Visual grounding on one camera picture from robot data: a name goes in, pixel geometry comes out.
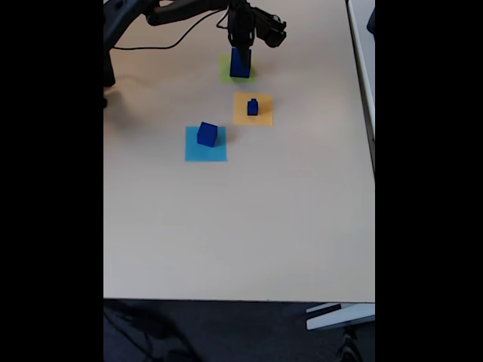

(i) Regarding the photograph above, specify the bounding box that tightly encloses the largest blue cube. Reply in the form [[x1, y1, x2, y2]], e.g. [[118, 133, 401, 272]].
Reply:
[[229, 47, 253, 78]]

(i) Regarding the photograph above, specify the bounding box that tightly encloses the large blue cube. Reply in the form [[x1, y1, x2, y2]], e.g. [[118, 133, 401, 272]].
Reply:
[[196, 121, 219, 148]]

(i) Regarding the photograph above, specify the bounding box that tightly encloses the green paper square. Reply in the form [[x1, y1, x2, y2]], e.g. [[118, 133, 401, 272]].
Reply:
[[218, 54, 257, 84]]

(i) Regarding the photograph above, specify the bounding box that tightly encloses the orange paper square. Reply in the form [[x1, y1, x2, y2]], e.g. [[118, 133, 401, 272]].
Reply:
[[232, 91, 274, 127]]

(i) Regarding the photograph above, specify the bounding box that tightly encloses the blue paper square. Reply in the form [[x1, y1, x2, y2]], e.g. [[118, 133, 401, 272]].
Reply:
[[184, 126, 229, 163]]

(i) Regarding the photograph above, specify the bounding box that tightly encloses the white adjacent table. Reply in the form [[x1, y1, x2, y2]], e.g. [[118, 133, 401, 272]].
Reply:
[[346, 0, 376, 176]]

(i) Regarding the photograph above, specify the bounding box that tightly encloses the white table foot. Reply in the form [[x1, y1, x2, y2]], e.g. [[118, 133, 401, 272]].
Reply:
[[305, 302, 376, 332]]

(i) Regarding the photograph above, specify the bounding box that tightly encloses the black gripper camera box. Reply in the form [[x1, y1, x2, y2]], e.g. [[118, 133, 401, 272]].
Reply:
[[254, 8, 288, 48]]

